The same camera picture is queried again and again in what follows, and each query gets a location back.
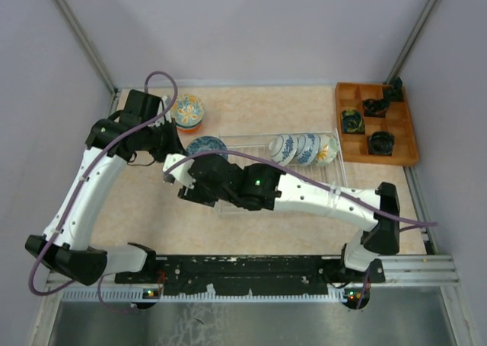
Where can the blue white patterned bowl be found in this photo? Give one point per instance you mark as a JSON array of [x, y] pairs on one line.
[[308, 147]]

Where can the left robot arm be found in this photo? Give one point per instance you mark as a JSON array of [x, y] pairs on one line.
[[144, 124]]

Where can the yellow floral bowl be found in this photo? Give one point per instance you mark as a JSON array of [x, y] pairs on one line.
[[328, 150]]

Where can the orange bottom stacked bowl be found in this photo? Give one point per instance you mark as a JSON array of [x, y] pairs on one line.
[[188, 130]]

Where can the wooden compartment tray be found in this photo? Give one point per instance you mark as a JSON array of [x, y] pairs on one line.
[[397, 121]]

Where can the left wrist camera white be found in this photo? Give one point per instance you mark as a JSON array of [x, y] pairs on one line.
[[167, 118]]

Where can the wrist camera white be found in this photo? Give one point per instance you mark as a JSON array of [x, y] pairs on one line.
[[176, 168], [167, 118]]

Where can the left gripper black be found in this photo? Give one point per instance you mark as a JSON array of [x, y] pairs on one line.
[[175, 146]]

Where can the black yellow object in tray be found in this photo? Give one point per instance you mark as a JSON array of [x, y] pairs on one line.
[[352, 122]]

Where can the black object tray centre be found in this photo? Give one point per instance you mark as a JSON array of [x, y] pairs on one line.
[[376, 108]]

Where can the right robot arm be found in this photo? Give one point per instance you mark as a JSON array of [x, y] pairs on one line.
[[208, 178]]

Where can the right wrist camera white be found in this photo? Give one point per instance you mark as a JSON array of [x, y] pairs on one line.
[[176, 168]]

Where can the black object tray corner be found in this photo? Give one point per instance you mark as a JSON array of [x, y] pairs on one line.
[[394, 92]]

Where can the black round object in tray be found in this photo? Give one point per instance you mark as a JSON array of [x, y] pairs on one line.
[[381, 143]]

